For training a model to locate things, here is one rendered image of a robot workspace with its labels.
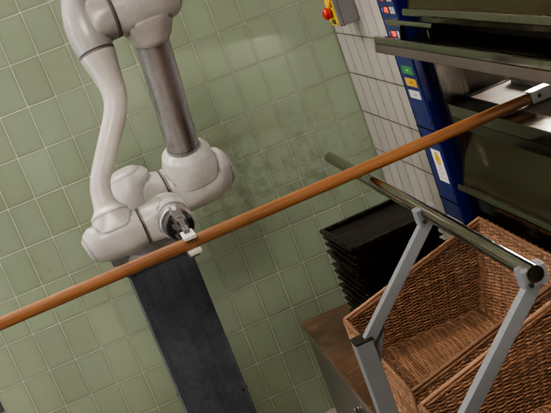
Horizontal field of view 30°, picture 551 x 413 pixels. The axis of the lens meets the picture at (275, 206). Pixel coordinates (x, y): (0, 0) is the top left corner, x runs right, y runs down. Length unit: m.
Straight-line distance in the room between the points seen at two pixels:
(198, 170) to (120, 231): 0.48
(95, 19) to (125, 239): 0.59
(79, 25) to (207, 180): 0.64
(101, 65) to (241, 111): 1.01
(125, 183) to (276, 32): 0.92
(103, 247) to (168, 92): 0.53
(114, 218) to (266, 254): 1.21
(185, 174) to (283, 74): 0.78
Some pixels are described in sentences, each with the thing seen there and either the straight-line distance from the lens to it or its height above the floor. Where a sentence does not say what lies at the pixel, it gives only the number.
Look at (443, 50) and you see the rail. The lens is 2.36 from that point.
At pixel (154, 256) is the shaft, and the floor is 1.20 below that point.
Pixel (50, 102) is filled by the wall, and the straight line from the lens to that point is 3.60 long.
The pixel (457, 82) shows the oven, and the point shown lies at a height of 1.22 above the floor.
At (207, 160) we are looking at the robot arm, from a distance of 3.08.
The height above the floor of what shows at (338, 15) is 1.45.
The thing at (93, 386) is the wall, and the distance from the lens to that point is 3.86.
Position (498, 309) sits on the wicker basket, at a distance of 2.94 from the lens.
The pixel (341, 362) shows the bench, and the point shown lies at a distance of 3.02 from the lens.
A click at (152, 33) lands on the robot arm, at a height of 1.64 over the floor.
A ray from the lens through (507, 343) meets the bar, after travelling 1.76.
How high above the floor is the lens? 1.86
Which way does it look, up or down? 16 degrees down
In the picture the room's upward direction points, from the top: 20 degrees counter-clockwise
